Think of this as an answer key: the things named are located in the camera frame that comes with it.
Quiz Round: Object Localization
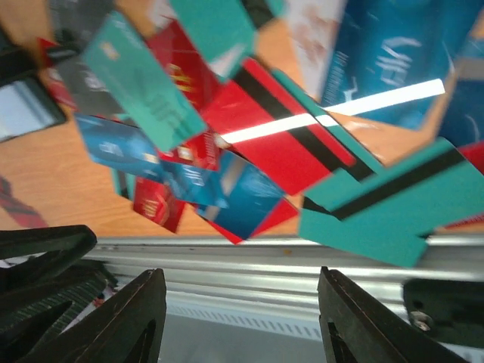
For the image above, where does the red stripe card centre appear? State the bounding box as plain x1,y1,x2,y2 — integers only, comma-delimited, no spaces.
202,58,356,195

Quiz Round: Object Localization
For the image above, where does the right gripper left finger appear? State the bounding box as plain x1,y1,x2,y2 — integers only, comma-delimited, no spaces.
22,268,166,362

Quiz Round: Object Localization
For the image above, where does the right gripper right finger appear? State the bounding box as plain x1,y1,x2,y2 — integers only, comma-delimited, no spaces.
318,266,465,363

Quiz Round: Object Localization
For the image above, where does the grey cable duct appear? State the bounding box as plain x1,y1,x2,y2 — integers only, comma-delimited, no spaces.
167,302,322,340

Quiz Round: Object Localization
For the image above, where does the red VIP card front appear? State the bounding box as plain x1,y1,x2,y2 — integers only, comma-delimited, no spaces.
133,177,185,233

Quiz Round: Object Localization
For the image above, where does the black card in pile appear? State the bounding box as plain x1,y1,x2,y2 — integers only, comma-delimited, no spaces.
46,0,124,117

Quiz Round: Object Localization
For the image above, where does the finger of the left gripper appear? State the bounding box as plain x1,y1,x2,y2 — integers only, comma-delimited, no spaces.
1,225,98,280
1,264,117,355

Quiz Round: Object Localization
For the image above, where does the teal card front pile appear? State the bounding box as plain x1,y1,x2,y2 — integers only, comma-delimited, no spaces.
298,139,483,267

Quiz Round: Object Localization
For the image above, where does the blue VIP card left pile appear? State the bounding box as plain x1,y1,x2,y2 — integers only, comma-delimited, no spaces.
74,113,164,182

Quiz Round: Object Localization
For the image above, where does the teal VIP card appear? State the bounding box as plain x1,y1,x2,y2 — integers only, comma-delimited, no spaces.
82,11,206,153

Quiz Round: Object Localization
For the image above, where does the teal stripe card upper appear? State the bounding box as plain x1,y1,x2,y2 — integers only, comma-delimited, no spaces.
170,0,285,82

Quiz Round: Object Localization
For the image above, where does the large red card left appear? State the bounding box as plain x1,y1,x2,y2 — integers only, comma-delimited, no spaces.
1,177,48,228

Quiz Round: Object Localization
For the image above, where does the blue card right pile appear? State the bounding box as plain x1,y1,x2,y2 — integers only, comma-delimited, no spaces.
320,1,483,130

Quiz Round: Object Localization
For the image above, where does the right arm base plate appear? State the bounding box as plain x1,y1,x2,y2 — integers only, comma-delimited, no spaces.
403,279,483,349

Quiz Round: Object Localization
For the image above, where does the aluminium rail frame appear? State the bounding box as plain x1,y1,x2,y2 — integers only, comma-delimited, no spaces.
87,234,483,314

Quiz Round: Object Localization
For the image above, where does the blue card front pile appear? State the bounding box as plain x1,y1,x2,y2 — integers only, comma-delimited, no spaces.
196,150,298,244

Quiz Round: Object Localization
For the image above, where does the black leather card holder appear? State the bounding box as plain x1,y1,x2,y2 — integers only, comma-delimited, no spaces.
1,47,67,141

